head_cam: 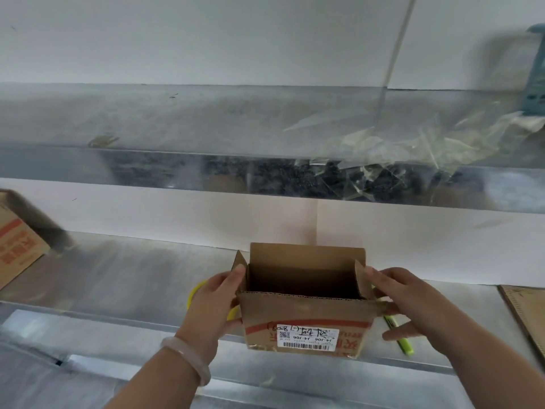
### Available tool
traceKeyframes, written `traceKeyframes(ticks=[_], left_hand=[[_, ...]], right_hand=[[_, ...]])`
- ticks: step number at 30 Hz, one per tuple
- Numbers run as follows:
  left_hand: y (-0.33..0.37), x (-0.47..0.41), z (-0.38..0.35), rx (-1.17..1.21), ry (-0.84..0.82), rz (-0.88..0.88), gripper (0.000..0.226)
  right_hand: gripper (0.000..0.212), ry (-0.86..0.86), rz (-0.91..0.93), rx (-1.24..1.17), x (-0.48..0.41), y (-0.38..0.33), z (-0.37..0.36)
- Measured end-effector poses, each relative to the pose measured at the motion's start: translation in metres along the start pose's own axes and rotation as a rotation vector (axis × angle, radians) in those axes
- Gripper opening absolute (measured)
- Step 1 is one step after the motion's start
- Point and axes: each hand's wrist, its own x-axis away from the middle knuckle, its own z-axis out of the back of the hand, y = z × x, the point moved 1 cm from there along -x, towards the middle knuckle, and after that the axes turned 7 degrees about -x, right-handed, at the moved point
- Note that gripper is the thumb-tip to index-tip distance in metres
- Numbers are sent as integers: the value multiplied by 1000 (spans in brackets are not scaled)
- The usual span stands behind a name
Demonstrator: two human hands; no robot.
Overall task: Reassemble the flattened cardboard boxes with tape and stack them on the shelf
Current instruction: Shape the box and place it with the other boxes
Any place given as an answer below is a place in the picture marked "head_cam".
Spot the person's left hand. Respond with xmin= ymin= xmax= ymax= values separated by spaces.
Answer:
xmin=175 ymin=264 xmax=247 ymax=365

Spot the person's right hand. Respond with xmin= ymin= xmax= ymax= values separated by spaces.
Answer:
xmin=364 ymin=266 xmax=459 ymax=361

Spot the yellow tape roll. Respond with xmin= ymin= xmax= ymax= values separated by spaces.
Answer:
xmin=187 ymin=281 xmax=241 ymax=324

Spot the green utility knife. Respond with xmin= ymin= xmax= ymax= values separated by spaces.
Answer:
xmin=371 ymin=285 xmax=415 ymax=356

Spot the red-lettered cardboard box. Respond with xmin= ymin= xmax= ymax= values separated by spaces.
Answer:
xmin=232 ymin=242 xmax=391 ymax=361

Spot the plain perforated cardboard box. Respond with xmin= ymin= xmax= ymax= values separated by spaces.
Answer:
xmin=497 ymin=285 xmax=545 ymax=361

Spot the white-labelled cardboard box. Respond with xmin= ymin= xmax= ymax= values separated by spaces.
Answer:
xmin=0 ymin=189 xmax=52 ymax=290

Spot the person's right forearm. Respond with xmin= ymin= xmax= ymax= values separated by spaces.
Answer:
xmin=425 ymin=310 xmax=545 ymax=409

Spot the pile of clear tape scraps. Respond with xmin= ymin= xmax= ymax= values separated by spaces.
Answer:
xmin=283 ymin=108 xmax=545 ymax=203

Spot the blue plastic basket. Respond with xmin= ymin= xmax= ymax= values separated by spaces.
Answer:
xmin=521 ymin=23 xmax=545 ymax=115

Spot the white bangle bracelet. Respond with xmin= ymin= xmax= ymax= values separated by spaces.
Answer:
xmin=160 ymin=336 xmax=212 ymax=387

